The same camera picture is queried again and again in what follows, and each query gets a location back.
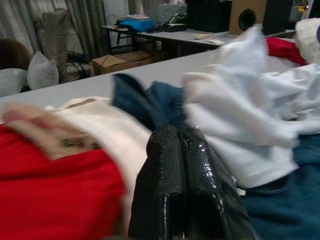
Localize dark brown armchair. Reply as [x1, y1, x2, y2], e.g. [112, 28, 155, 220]
[0, 38, 34, 71]

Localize grey striped curtain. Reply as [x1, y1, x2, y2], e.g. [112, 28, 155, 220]
[0, 0, 107, 60]

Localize green black cable bundle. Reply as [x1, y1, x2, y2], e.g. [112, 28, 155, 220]
[147, 11, 188, 33]

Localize white fluffy garment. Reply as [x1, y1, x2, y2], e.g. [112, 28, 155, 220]
[294, 17, 320, 65]

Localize plain red t-shirt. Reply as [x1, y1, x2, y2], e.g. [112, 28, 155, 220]
[0, 124, 127, 240]

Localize black box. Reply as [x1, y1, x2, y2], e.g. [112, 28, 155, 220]
[186, 0, 233, 33]

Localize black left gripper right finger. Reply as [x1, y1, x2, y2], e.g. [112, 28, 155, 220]
[178, 126, 259, 240]

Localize white trousers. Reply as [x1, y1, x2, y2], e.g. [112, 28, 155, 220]
[0, 96, 154, 226]

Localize open cardboard box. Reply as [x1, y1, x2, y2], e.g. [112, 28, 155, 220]
[91, 50, 162, 76]

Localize grey furry post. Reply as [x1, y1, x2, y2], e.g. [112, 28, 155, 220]
[33, 10, 76, 82]

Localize light grey pillow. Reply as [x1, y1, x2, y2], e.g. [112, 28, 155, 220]
[26, 50, 60, 90]
[0, 68, 28, 98]

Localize grey desk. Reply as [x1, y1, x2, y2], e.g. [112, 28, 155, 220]
[100, 23, 297, 59]

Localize red t-shirt white print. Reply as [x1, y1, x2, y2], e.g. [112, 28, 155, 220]
[265, 36, 308, 66]

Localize dark blue knit sweater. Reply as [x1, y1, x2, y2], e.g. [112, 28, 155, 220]
[111, 73, 320, 240]

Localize white shirt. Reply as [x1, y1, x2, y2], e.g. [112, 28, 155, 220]
[181, 24, 320, 189]

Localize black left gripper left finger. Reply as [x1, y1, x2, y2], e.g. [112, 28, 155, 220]
[127, 125, 188, 240]

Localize wooden speaker box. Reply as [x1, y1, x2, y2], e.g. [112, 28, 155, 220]
[228, 0, 294, 36]

